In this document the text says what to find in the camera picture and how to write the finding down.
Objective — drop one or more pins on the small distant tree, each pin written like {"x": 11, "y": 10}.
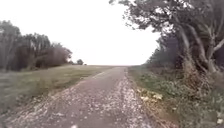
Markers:
{"x": 80, "y": 62}

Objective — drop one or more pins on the grey gravel path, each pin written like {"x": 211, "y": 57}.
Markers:
{"x": 96, "y": 103}

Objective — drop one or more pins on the weedy grass verge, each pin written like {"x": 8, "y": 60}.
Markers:
{"x": 180, "y": 96}

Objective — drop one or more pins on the grass field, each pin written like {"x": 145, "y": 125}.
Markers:
{"x": 36, "y": 81}

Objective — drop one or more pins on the row of trees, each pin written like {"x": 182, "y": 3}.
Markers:
{"x": 30, "y": 53}

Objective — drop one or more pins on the wood of leaning trees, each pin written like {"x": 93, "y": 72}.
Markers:
{"x": 190, "y": 33}

